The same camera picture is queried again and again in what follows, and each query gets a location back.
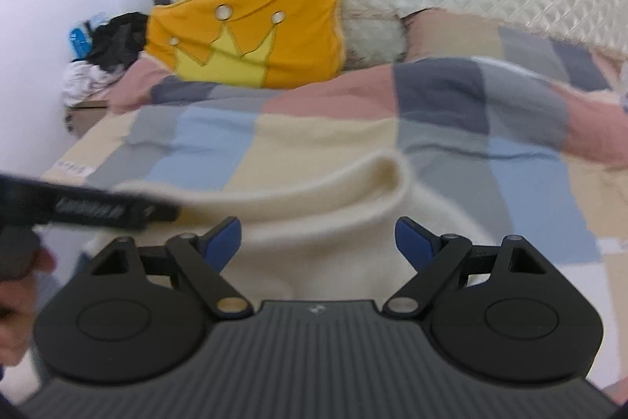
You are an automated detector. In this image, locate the patchwork pillow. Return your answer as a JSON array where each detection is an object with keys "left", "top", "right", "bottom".
[{"left": 406, "top": 8, "right": 614, "bottom": 92}]

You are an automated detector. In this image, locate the cream striped sweater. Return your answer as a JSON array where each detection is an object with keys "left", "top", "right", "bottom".
[{"left": 83, "top": 154, "right": 496, "bottom": 302}]

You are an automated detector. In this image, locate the white fluffy pillow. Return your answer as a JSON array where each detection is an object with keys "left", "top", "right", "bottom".
[{"left": 341, "top": 14, "right": 408, "bottom": 71}]

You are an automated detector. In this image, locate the patchwork blanket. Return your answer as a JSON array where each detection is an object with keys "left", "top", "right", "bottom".
[{"left": 42, "top": 9, "right": 628, "bottom": 405}]

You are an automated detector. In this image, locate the white crumpled cloth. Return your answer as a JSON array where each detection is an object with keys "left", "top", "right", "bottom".
[{"left": 61, "top": 60, "right": 123, "bottom": 108}]

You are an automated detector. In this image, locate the blue packet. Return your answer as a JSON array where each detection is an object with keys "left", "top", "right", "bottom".
[{"left": 69, "top": 14, "right": 106, "bottom": 59}]

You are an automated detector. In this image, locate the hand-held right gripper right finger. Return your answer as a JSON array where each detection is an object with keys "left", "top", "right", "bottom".
[{"left": 383, "top": 217, "right": 548, "bottom": 320}]

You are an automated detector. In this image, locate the person's left hand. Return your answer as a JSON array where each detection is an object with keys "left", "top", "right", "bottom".
[{"left": 0, "top": 248, "right": 58, "bottom": 368}]

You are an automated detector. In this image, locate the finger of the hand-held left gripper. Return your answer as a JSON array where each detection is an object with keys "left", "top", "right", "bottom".
[{"left": 0, "top": 174, "right": 178, "bottom": 231}]

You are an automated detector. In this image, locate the black clothes pile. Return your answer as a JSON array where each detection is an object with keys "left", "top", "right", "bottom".
[{"left": 88, "top": 11, "right": 150, "bottom": 71}]

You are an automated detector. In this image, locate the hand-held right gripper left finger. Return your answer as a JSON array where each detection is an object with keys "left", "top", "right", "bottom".
[{"left": 89, "top": 217, "right": 253, "bottom": 320}]

